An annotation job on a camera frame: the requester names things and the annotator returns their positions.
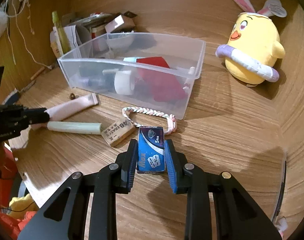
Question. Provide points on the teal lotion bottle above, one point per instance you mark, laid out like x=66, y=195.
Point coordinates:
x=131, y=59

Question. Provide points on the yellow chick bunny plush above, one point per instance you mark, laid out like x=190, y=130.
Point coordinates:
x=254, y=44

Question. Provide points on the white bowl of trinkets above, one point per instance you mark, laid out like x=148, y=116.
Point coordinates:
x=120, y=41

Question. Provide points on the white folded paper box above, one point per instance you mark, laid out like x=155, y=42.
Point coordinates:
x=76, y=35

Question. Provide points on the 4B eraser block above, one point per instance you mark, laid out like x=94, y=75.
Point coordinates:
x=117, y=131

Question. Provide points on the pale green stick tube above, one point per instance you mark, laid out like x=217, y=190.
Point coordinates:
x=75, y=127

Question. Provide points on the clear plastic storage bin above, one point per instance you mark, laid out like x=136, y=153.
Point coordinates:
x=160, y=52

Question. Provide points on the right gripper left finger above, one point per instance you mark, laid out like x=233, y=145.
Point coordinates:
x=64, y=214

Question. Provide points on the blue razor blade box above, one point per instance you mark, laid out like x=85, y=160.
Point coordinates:
x=151, y=158

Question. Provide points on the red foil tea packet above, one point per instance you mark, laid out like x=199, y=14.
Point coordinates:
x=160, y=86

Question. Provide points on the small open cardboard box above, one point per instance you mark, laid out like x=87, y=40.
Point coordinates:
x=119, y=24

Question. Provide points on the dark green glass bottle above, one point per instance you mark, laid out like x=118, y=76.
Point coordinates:
x=96, y=79

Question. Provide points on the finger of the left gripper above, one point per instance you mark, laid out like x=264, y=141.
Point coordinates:
x=35, y=116

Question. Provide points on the white pink lip balm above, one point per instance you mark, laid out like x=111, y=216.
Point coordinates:
x=189, y=80

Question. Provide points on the yellow green spray bottle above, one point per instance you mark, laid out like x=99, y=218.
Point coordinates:
x=64, y=42

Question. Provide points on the stack of books and papers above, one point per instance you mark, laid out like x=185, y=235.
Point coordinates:
x=95, y=23

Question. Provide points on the pink cream tube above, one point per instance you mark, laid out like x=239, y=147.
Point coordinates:
x=68, y=109

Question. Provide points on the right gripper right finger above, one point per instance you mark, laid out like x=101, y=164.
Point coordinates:
x=237, y=214

